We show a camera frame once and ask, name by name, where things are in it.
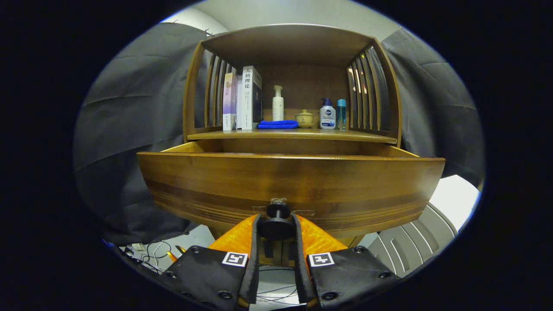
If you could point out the wooden countertop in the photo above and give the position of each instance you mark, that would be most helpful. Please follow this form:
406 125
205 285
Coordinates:
293 134

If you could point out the yellow lidded teacup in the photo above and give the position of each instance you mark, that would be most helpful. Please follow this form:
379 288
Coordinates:
304 118

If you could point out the white bottle blue cap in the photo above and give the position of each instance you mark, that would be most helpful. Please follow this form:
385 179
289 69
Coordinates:
327 116

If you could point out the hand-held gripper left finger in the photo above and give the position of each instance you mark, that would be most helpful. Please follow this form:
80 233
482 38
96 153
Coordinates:
254 276

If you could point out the blue folded cloth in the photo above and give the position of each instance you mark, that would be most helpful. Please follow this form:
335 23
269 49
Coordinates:
277 125

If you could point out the teal slim bottle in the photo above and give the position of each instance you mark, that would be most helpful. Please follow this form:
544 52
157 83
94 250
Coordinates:
341 114

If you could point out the black round drawer knob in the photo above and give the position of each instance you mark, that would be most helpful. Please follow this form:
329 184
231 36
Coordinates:
276 222

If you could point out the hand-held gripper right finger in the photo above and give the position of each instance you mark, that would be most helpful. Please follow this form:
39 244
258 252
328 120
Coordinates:
300 276

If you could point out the grey ribbed plastic panel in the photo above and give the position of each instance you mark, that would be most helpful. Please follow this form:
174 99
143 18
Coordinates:
410 242

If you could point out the purple book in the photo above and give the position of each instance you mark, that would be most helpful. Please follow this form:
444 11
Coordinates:
230 101

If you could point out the wooden cabinet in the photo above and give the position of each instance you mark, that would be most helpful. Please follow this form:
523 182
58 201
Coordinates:
289 43

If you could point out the white board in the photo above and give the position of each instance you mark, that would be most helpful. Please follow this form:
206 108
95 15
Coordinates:
458 201

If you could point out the white pump bottle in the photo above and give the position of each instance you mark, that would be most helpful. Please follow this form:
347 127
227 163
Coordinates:
278 106

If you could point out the white book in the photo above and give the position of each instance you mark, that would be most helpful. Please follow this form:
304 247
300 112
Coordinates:
250 97

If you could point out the wooden drawer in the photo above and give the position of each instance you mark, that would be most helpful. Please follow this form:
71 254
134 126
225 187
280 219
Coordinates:
302 181

